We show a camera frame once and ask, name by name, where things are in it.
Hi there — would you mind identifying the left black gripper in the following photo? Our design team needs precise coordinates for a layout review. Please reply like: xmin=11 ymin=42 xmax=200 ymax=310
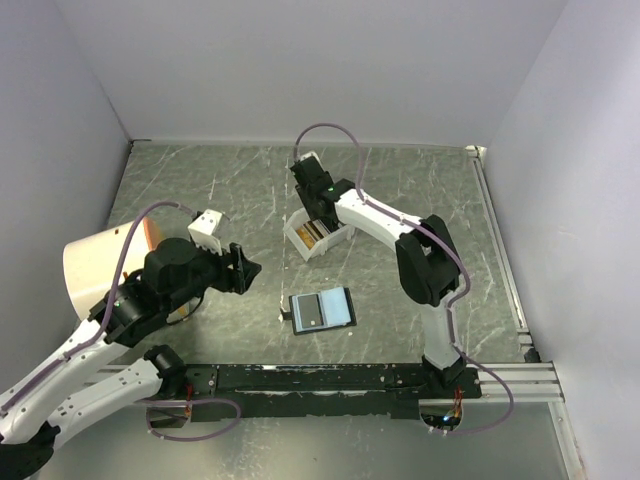
xmin=164 ymin=235 xmax=263 ymax=312

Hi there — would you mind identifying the white card tray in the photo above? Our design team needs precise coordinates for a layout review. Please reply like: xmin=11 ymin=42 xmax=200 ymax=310
xmin=283 ymin=208 xmax=355 ymax=262

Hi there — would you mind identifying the black leather card holder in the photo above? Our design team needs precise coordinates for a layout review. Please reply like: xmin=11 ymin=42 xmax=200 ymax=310
xmin=280 ymin=287 xmax=357 ymax=335

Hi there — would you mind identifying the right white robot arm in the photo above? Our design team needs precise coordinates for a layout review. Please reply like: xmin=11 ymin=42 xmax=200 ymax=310
xmin=283 ymin=152 xmax=466 ymax=398

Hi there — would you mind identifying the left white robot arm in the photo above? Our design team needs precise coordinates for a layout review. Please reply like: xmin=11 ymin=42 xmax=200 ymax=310
xmin=1 ymin=238 xmax=262 ymax=479

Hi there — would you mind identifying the gold credit card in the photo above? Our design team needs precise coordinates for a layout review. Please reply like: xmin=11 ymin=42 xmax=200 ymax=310
xmin=295 ymin=225 xmax=316 ymax=250

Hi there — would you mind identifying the beige cylindrical lamp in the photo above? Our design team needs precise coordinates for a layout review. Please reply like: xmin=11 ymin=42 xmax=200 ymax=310
xmin=63 ymin=218 xmax=166 ymax=320

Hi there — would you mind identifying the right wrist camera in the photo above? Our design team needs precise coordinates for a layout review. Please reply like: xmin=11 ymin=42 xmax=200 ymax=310
xmin=298 ymin=151 xmax=320 ymax=165

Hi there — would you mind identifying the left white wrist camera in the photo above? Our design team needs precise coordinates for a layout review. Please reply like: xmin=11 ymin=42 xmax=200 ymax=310
xmin=187 ymin=209 xmax=223 ymax=255

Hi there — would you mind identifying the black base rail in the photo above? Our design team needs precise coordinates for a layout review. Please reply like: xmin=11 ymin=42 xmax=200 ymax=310
xmin=186 ymin=363 xmax=481 ymax=422

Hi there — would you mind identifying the right side aluminium rail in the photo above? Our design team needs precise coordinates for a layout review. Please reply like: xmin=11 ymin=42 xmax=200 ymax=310
xmin=465 ymin=145 xmax=541 ymax=363

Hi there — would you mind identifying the aluminium frame rail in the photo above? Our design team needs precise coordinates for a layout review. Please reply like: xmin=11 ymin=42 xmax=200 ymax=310
xmin=84 ymin=362 xmax=566 ymax=404

